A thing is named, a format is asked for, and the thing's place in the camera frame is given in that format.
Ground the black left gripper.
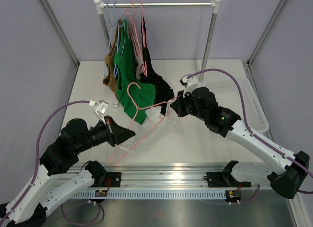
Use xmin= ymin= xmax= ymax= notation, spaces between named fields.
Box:
xmin=74 ymin=115 xmax=136 ymax=154

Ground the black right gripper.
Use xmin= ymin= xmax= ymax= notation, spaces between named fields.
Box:
xmin=171 ymin=89 xmax=208 ymax=122

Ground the black tank top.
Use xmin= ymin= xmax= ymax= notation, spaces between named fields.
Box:
xmin=140 ymin=24 xmax=174 ymax=104

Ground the white tank top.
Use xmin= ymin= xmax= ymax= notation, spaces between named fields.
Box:
xmin=120 ymin=106 xmax=177 ymax=156

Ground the mauve tank top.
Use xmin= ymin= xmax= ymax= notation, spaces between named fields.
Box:
xmin=126 ymin=11 xmax=147 ymax=81

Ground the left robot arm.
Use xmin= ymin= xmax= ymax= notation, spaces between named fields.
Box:
xmin=0 ymin=116 xmax=135 ymax=227

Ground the green tank top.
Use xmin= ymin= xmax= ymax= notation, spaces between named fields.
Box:
xmin=114 ymin=20 xmax=156 ymax=124

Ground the brown tank top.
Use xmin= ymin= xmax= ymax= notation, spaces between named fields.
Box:
xmin=102 ymin=28 xmax=119 ymax=104

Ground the white and grey garment rack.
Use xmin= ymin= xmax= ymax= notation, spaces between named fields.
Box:
xmin=93 ymin=0 xmax=223 ymax=108

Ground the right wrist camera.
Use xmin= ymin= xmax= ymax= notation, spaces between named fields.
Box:
xmin=179 ymin=74 xmax=204 ymax=97

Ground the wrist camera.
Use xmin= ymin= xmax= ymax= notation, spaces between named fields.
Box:
xmin=179 ymin=74 xmax=204 ymax=97
xmin=89 ymin=100 xmax=109 ymax=122

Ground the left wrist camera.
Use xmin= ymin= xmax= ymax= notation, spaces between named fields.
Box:
xmin=89 ymin=100 xmax=109 ymax=122

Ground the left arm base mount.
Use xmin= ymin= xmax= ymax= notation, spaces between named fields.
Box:
xmin=84 ymin=161 xmax=122 ymax=188

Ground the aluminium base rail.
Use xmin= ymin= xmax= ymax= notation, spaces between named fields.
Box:
xmin=101 ymin=162 xmax=227 ymax=189

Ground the blue wire hanger right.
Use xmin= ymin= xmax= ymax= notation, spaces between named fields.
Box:
xmin=113 ymin=1 xmax=122 ymax=78

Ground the blue wire hanger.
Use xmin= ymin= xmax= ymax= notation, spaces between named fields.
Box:
xmin=103 ymin=1 xmax=115 ymax=77
xmin=113 ymin=1 xmax=122 ymax=78

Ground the blue wire hanger left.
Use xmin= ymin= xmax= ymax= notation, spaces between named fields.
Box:
xmin=103 ymin=1 xmax=115 ymax=77

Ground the right aluminium frame post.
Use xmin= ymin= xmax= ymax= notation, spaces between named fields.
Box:
xmin=246 ymin=0 xmax=293 ymax=68

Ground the aluminium frame post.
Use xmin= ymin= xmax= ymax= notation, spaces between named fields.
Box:
xmin=36 ymin=0 xmax=80 ymax=68
xmin=246 ymin=0 xmax=293 ymax=68

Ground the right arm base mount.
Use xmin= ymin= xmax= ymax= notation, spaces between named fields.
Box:
xmin=203 ymin=160 xmax=252 ymax=189

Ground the white slotted cable duct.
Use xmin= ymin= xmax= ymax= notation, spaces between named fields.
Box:
xmin=71 ymin=189 xmax=226 ymax=200

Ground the left aluminium frame post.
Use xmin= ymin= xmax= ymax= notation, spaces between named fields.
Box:
xmin=36 ymin=0 xmax=80 ymax=68

